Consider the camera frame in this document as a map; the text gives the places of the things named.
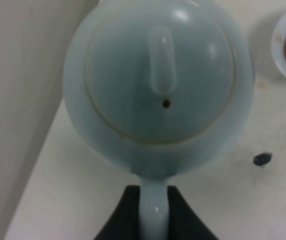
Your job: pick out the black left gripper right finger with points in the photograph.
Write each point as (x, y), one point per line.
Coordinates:
(184, 224)

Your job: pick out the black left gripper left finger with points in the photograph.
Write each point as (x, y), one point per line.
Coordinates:
(123, 224)

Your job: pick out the blue porcelain teapot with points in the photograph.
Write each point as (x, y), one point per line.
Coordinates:
(158, 87)

